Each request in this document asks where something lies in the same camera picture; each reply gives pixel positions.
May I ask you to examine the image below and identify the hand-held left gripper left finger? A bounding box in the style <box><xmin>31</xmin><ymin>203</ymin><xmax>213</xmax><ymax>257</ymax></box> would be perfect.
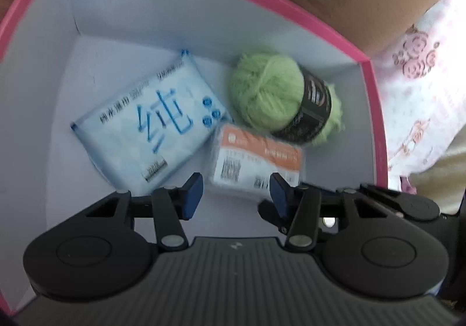
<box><xmin>84</xmin><ymin>172</ymin><xmax>204</xmax><ymax>253</ymax></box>

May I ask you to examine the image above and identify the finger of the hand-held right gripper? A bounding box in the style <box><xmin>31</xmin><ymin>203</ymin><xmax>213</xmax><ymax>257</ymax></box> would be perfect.
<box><xmin>258</xmin><ymin>199</ymin><xmax>292</xmax><ymax>235</ymax></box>

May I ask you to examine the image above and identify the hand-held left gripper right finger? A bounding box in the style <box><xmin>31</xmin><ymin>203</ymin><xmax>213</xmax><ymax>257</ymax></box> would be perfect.
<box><xmin>269</xmin><ymin>172</ymin><xmax>381</xmax><ymax>253</ymax></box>

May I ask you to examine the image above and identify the clear case with orange label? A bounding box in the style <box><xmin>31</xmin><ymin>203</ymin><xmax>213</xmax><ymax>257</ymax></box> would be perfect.
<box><xmin>206</xmin><ymin>124</ymin><xmax>306</xmax><ymax>199</ymax></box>

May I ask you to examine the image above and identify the blue wet wipes pack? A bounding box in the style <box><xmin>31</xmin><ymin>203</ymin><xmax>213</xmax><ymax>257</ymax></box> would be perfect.
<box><xmin>70</xmin><ymin>50</ymin><xmax>230</xmax><ymax>190</ymax></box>

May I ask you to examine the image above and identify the green yarn ball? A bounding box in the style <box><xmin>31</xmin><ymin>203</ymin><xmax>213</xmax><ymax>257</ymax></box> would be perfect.
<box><xmin>229</xmin><ymin>52</ymin><xmax>346</xmax><ymax>146</ymax></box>

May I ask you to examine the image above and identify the pink cardboard box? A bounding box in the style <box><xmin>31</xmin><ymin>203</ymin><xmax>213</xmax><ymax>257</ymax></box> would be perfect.
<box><xmin>0</xmin><ymin>0</ymin><xmax>388</xmax><ymax>316</ymax></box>

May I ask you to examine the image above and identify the pink floral checkered pillow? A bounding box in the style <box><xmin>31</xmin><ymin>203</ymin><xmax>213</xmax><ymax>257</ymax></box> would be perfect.
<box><xmin>371</xmin><ymin>0</ymin><xmax>466</xmax><ymax>214</ymax></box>

